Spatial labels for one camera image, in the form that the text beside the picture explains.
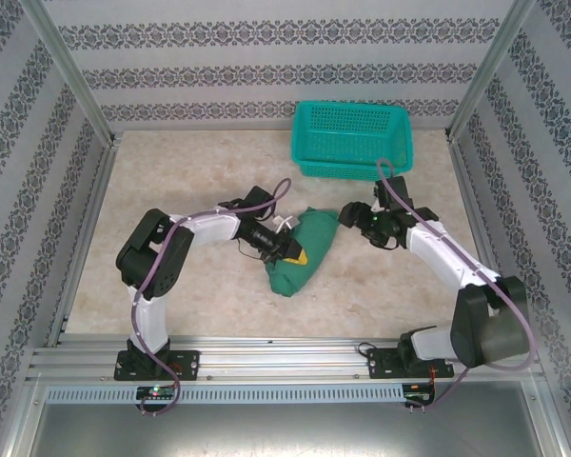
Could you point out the green long pants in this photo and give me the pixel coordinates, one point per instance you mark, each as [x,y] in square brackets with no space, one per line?
[314,240]

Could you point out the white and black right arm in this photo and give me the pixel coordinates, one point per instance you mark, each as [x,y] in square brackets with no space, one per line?
[461,285]

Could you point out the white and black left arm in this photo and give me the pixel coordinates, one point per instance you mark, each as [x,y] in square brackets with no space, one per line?
[162,257]

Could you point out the teal plastic basket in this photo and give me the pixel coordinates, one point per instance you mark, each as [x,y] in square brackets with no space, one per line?
[352,138]

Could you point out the right controller circuit board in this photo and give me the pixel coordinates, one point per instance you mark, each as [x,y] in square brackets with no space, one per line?
[419,392]

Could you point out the controller circuit board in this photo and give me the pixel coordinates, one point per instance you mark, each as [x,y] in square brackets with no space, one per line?
[419,392]
[154,391]

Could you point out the left controller circuit board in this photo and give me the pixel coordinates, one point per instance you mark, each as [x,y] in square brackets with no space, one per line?
[154,391]

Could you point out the aluminium side rail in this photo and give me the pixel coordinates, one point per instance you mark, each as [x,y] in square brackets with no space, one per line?
[83,243]
[476,204]

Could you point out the aluminium mounting rail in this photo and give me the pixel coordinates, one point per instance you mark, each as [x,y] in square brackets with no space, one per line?
[285,357]

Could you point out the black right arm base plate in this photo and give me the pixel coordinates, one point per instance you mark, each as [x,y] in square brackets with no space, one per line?
[383,364]

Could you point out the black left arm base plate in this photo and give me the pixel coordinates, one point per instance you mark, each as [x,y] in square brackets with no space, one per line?
[185,364]

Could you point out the aluminium frame post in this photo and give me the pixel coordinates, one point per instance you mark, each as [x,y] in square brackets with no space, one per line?
[495,66]
[71,71]

